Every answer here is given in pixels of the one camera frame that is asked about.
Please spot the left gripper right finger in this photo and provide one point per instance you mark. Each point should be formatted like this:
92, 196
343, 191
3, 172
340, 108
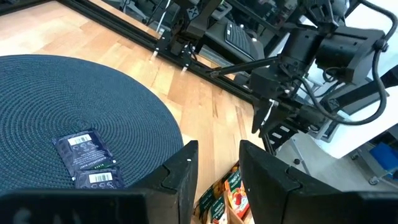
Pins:
267, 180

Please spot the blackcurrant burst tea packet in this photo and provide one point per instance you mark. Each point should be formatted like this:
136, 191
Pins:
99, 179
84, 152

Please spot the black laptop keyboard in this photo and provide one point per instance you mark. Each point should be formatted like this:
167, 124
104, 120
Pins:
237, 37

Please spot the grey metal rack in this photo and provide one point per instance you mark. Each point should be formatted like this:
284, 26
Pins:
370, 165

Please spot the white table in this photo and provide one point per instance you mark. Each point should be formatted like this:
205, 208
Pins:
357, 137

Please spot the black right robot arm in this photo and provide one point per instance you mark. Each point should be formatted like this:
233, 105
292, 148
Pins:
342, 53

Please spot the wooden tea organiser box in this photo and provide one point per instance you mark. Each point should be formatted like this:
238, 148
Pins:
231, 214

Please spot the blue storage bin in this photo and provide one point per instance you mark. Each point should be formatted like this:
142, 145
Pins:
385, 157

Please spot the round dark blue woven placemat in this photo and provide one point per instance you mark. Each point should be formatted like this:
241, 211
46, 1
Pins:
77, 99

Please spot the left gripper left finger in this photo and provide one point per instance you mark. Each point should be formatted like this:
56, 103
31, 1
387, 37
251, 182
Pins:
183, 180

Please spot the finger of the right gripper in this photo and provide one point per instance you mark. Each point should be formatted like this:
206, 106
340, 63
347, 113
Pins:
259, 113
245, 66

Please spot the vanilla tea packet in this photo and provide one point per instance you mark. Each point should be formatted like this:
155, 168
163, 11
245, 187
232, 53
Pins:
214, 205

